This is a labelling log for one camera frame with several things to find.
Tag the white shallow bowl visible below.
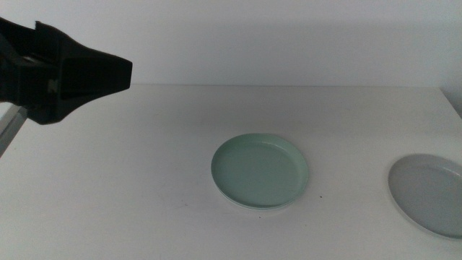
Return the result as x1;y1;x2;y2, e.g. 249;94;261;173
216;187;308;214

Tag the pale green shallow bowl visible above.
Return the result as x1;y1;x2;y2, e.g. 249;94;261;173
210;132;310;211

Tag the grey shallow bowl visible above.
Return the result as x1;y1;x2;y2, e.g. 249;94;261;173
388;153;462;240

